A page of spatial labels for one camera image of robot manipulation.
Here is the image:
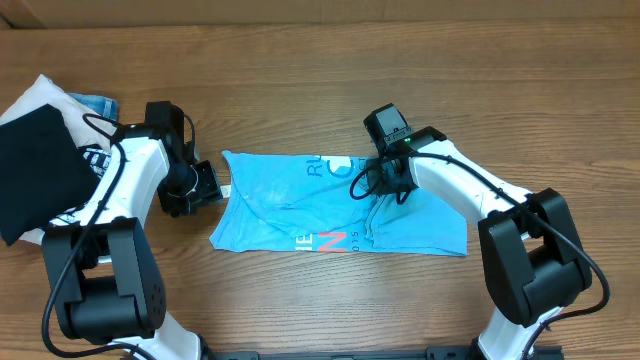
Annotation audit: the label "light blue t-shirt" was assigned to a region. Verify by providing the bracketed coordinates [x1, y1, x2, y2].
[210, 151, 467, 256]

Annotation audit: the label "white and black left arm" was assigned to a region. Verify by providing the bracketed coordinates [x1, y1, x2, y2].
[41, 124, 222, 359]

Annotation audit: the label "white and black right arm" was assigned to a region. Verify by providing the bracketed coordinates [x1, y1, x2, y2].
[362, 125, 598, 359]

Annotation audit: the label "black white printed garment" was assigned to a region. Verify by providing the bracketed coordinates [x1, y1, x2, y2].
[50, 144, 111, 226]

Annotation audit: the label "blue denim folded jeans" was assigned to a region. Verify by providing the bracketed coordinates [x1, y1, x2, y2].
[69, 93, 119, 121]

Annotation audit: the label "black folded garment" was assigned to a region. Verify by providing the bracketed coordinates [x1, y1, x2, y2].
[1, 105, 99, 246]

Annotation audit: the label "beige folded garment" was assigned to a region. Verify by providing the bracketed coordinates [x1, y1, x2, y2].
[1, 75, 116, 243]

